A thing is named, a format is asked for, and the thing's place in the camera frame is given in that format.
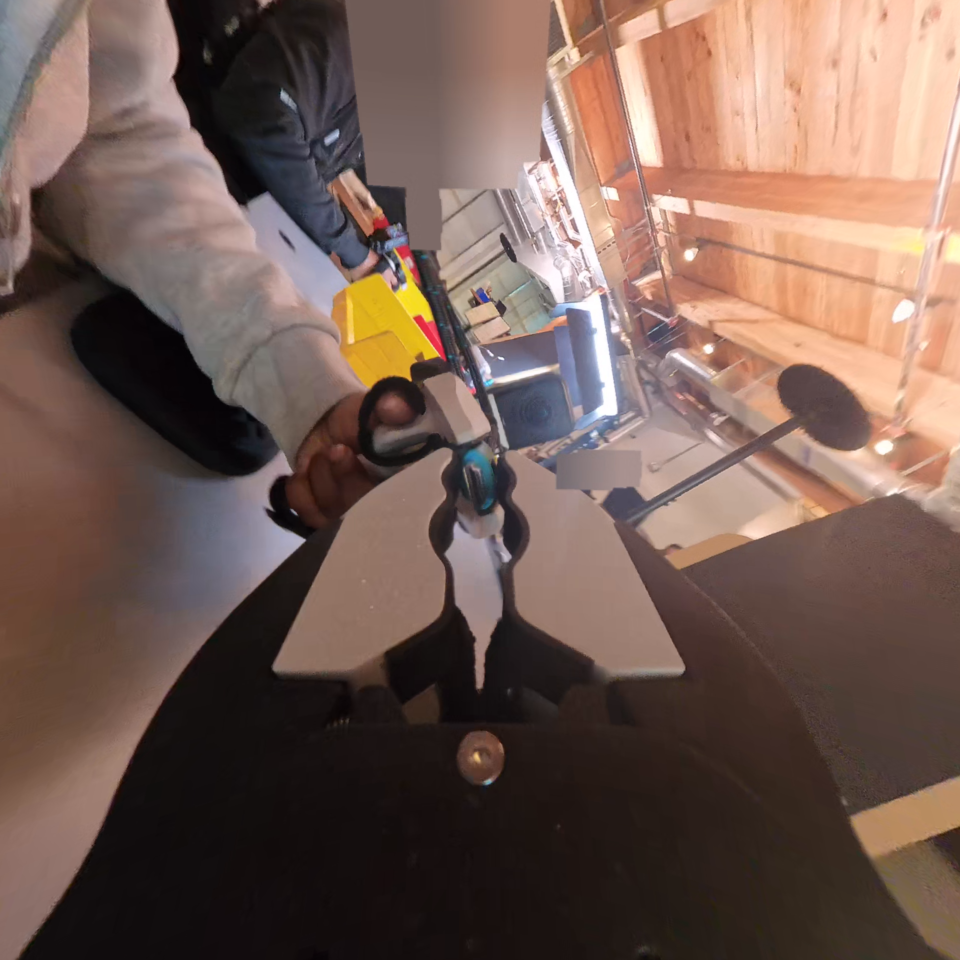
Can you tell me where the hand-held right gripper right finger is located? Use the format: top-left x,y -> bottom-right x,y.
484,450 -> 687,723

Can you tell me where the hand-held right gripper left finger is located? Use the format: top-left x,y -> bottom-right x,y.
270,452 -> 479,723

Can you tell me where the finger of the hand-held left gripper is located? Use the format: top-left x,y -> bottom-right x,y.
422,371 -> 494,450

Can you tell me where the black braided hdmi cable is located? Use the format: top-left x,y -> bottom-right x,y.
414,251 -> 520,543

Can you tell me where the yellow plastic bin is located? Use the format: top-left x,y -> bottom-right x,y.
332,255 -> 451,385

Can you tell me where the person's left forearm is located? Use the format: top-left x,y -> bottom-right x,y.
30,0 -> 370,468

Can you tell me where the person's left hand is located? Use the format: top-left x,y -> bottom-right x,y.
287,390 -> 421,531

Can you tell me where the studio light on stand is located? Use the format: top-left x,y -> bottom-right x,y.
564,291 -> 624,432

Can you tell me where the black board on white stand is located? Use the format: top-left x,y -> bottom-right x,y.
663,495 -> 960,864

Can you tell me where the black wrist rest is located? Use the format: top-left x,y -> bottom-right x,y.
71,291 -> 280,478

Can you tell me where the black floor lamp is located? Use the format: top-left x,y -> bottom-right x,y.
621,363 -> 873,526

